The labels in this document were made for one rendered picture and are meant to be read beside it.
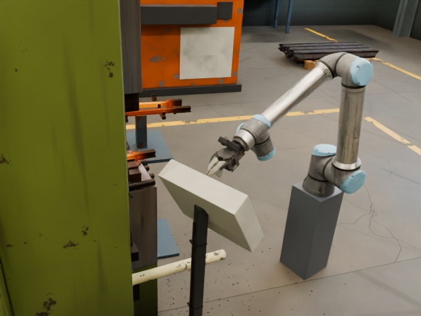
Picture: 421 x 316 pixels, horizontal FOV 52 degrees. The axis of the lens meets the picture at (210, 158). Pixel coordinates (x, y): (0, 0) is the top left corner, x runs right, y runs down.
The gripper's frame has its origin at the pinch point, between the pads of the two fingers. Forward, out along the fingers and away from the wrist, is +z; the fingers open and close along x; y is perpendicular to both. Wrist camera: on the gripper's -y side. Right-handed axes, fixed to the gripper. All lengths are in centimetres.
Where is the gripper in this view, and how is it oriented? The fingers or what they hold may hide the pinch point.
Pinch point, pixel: (208, 172)
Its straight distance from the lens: 175.5
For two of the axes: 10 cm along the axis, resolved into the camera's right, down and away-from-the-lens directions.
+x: -7.2, -3.6, 6.0
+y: 2.6, 6.6, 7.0
